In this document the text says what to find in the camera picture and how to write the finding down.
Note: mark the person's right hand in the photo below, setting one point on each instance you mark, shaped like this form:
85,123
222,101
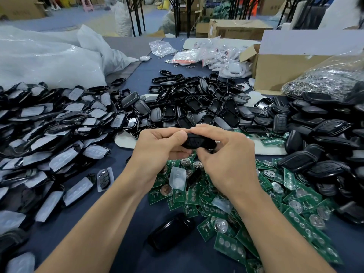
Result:
236,162

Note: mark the person's left hand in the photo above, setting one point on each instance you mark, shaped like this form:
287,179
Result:
159,156

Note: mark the pile of green circuit boards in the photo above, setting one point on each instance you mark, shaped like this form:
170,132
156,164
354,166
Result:
199,201

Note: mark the pile of black shell halves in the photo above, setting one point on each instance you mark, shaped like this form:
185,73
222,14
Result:
199,102

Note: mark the lone glossy black shell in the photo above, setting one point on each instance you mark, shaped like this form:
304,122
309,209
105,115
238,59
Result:
169,233

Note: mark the pile of assembled black fobs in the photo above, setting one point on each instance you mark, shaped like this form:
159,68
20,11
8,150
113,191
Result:
324,145

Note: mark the pile of shells with pads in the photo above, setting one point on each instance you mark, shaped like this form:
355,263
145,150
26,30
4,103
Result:
51,145

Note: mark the person's left forearm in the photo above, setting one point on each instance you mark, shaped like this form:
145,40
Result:
91,230

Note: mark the person's right forearm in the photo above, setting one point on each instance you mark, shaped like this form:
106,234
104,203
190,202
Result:
284,236

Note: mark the clear plastic film piece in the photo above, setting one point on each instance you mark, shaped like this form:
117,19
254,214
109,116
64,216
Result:
178,179

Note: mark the small white object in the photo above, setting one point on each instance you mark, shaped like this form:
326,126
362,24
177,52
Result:
145,58

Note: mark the heap of clear parts bags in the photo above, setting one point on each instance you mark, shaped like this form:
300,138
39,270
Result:
227,59

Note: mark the clear bag with red label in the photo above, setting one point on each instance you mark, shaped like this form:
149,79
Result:
186,56

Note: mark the small crumpled clear plastic bag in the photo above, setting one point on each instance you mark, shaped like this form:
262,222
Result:
162,48

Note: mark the large open cardboard box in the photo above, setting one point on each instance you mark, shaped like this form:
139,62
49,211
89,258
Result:
290,68

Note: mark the clear bag of metal parts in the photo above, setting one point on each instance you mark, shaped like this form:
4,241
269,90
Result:
333,79

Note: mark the brown cardboard box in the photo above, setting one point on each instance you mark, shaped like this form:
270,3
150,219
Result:
239,29

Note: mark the white sack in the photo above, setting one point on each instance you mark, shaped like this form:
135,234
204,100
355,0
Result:
122,18

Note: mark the large white plastic bag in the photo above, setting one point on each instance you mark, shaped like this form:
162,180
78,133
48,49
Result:
45,56

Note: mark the pink plastic stool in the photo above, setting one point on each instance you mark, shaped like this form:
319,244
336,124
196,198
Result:
86,4

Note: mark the tan cardboard box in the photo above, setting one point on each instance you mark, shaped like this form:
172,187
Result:
20,8

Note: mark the black metal table frame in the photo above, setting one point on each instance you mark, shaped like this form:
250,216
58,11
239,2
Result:
138,14

